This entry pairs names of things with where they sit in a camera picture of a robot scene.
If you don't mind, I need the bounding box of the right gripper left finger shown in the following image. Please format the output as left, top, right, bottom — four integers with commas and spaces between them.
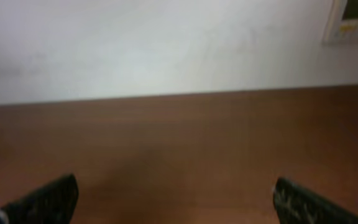
0, 174, 79, 224

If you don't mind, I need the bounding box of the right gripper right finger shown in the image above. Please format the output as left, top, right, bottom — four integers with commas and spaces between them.
273, 177, 358, 224

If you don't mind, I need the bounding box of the wall panel with frame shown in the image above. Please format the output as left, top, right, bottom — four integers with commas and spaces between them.
322, 0, 358, 45

